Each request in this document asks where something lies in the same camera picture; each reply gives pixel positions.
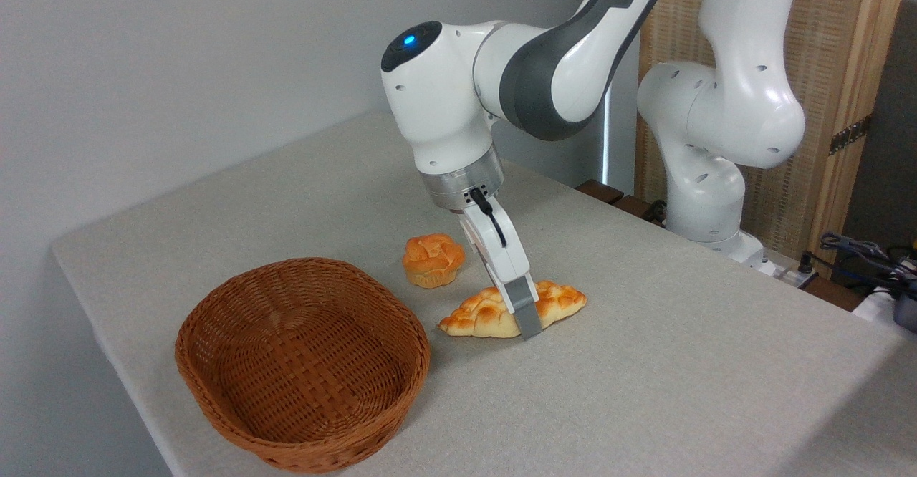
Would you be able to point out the grey tablecloth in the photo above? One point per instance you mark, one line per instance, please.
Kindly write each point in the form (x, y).
(645, 391)

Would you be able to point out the black screen hinge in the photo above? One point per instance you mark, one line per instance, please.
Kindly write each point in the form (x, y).
(851, 134)

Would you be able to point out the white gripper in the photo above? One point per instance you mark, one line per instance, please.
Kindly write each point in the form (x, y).
(505, 255)

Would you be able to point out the long braided bread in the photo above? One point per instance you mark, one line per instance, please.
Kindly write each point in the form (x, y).
(473, 316)

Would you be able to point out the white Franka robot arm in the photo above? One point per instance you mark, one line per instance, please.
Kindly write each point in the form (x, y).
(444, 90)

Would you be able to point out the brown wicker basket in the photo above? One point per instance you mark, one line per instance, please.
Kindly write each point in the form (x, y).
(301, 362)

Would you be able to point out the round orange muffin bread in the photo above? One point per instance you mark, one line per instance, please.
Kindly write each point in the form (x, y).
(433, 258)

